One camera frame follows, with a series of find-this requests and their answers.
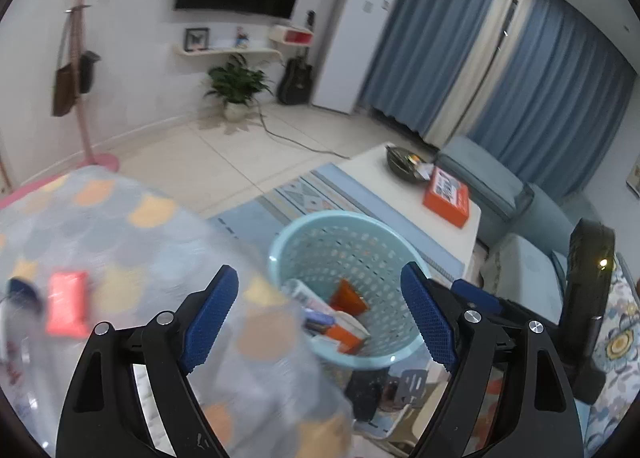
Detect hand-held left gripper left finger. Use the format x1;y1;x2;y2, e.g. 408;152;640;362
55;264;240;458

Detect blue sofa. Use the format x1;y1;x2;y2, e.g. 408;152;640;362
434;135;640;369

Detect framed butterfly picture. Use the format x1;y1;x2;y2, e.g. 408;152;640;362
184;27;211;52

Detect grey plastic stool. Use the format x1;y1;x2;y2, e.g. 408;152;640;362
397;369;429;405

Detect grey floor cable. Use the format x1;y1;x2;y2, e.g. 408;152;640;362
255;97;352;160

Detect black stool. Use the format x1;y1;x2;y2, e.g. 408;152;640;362
345;367;392;423

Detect white coffee table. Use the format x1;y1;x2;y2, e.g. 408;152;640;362
334;142;482;281

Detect white low wall shelf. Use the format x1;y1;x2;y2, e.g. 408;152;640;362
172;42;283;62

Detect red and white shelf box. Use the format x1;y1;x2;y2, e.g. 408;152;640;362
268;24;315;46

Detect blue curtain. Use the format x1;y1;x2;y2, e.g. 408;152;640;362
470;0;640;199
359;0;506;139

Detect black guitar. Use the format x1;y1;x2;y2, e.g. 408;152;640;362
277;13;315;105

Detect pink coat rack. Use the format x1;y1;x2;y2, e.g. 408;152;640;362
64;0;122;173

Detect white tall refrigerator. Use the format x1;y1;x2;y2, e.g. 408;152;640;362
312;0;405;115

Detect orange-red packet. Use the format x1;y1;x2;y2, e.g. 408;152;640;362
45;271;91;337

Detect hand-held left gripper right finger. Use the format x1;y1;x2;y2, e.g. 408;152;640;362
400;261;586;458

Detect cream curtain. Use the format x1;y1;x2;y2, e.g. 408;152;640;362
422;0;543;149

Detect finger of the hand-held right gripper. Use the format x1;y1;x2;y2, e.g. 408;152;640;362
450;279;561;339

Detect brown bag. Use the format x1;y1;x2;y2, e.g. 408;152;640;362
52;13;82;117

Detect floral cloth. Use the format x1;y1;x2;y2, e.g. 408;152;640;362
582;255;640;458

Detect potted green plant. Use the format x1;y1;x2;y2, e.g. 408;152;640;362
202;54;275;120

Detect orange box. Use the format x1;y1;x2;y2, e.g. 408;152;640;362
422;167;473;228

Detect light blue plastic basket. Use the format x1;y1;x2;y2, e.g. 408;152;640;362
268;211;433;371

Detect black bowl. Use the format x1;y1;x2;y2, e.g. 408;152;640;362
385;144;435;183

